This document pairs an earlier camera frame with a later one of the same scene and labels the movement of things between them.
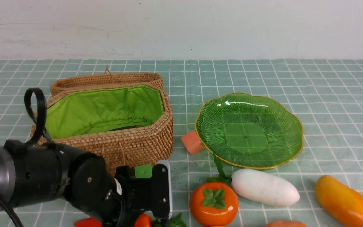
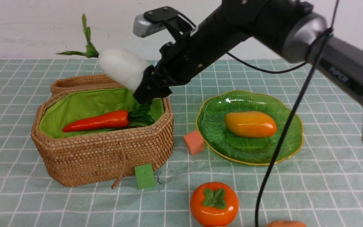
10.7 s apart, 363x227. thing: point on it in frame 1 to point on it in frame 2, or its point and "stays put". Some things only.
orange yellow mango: x=346 y=204 to x=250 y=124
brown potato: x=285 y=223 stays put
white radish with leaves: x=260 y=185 to x=125 y=66
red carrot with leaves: x=143 y=220 to x=138 y=114
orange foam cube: x=192 y=142 stays put
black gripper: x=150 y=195 to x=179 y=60
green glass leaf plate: x=249 y=131 stays put
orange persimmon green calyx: x=214 y=204 stays put
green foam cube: x=143 y=171 stays put
